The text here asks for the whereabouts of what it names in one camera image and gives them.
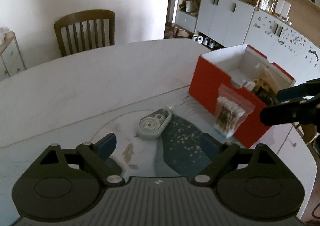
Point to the grey correction tape dispenser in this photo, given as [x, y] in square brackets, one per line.
[152, 126]

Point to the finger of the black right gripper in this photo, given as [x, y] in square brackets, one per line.
[309, 88]
[305, 112]

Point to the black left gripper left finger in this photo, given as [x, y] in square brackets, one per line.
[94, 157]

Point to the white side cabinet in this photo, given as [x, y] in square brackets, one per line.
[11, 59]

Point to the white shoes on floor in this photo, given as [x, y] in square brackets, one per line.
[205, 41]

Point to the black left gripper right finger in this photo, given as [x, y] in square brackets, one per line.
[221, 156]

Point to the red cardboard box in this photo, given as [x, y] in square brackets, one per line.
[230, 68]

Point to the bag of cotton swabs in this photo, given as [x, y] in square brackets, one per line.
[231, 111]

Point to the dark wooden chair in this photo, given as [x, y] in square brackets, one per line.
[85, 30]

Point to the black snack packet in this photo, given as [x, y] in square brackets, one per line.
[265, 93]

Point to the blue round placemat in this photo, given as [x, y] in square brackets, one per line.
[176, 152]

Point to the near wooden chair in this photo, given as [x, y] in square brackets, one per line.
[307, 132]

